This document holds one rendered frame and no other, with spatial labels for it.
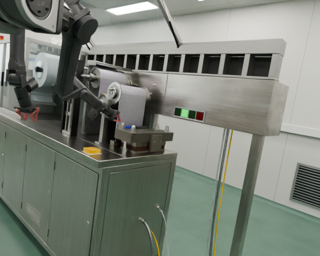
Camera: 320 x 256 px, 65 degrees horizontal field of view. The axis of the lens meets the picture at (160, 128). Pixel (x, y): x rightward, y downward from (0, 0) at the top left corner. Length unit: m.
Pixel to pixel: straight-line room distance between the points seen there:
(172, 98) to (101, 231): 0.96
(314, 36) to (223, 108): 2.56
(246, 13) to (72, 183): 3.59
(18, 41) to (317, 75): 3.34
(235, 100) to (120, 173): 0.78
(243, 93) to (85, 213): 1.12
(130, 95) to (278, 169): 2.70
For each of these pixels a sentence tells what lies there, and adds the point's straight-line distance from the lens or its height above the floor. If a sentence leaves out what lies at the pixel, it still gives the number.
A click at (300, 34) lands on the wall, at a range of 4.00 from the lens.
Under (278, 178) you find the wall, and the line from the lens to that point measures 3.93.
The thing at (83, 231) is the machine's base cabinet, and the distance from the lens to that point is 1.62.
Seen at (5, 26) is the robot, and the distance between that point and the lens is 0.75.
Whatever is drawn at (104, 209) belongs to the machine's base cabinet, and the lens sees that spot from 1.49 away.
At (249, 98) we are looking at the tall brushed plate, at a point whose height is 1.33.
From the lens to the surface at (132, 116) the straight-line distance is 1.76.
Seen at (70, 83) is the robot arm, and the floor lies 1.27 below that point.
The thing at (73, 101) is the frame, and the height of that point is 1.15.
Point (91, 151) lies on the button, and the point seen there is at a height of 0.92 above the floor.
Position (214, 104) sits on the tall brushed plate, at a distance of 1.59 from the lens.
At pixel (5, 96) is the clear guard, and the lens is 2.92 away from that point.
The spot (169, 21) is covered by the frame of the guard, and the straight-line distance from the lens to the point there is 1.77.
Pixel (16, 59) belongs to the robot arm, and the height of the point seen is 1.34.
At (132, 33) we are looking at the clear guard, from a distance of 2.14.
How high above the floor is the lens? 1.27
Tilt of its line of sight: 7 degrees down
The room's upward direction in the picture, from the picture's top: 8 degrees clockwise
